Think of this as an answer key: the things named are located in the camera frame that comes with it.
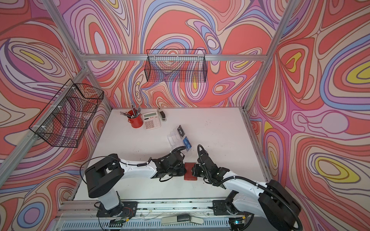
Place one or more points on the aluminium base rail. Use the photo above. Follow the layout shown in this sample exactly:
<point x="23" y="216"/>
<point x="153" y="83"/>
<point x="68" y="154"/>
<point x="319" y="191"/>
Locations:
<point x="149" y="208"/>

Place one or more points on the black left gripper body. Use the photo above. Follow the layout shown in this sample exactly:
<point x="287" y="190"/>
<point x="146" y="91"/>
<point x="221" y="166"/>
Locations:
<point x="179" y="172"/>

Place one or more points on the blue credit card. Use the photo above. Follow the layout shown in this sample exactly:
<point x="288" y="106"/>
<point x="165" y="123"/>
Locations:
<point x="187" y="143"/>

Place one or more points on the black wire basket left wall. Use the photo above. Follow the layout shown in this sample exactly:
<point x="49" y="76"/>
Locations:
<point x="64" y="123"/>

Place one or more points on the red leather card holder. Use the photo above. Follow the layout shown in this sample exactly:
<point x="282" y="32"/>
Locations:
<point x="188" y="176"/>

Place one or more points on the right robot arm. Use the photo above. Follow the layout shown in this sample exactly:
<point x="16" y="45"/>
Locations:
<point x="269" y="200"/>

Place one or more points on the black wire basket back wall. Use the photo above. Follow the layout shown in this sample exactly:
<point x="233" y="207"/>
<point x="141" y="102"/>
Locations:
<point x="176" y="65"/>

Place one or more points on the black VIP credit card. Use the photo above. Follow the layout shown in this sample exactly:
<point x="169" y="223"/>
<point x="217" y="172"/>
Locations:
<point x="180" y="131"/>

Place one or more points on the aluminium frame post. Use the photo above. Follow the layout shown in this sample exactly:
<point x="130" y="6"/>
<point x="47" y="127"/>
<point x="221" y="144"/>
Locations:
<point x="66" y="34"/>

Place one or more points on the pens and pencils bunch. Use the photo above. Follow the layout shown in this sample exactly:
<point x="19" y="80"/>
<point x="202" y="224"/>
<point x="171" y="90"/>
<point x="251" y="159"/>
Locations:
<point x="134" y="112"/>

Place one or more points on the grey foot pedal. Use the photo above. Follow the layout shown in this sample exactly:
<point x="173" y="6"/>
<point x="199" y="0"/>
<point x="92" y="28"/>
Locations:
<point x="181" y="219"/>

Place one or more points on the clear acrylic card stand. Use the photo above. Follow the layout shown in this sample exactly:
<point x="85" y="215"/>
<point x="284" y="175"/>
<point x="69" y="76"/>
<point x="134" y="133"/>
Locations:
<point x="175" y="140"/>

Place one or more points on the grey black stapler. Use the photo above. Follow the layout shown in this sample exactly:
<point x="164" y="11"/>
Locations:
<point x="162" y="114"/>

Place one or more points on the red metal pen bucket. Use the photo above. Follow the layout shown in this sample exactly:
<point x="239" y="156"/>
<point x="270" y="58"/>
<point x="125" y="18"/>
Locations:
<point x="136" y="122"/>

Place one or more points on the black wire basket wall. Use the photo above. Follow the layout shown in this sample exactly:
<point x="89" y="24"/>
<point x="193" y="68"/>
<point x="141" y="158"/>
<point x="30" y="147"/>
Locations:
<point x="64" y="123"/>
<point x="176" y="65"/>

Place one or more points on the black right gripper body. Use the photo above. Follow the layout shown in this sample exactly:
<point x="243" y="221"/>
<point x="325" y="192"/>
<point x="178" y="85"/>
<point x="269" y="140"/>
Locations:
<point x="199" y="171"/>

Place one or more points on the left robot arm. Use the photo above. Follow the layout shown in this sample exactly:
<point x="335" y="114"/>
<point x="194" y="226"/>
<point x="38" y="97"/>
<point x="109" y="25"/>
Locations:
<point x="102" y="176"/>

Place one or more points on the pink desk calculator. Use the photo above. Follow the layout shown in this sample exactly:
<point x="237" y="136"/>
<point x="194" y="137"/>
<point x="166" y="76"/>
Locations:
<point x="151" y="120"/>

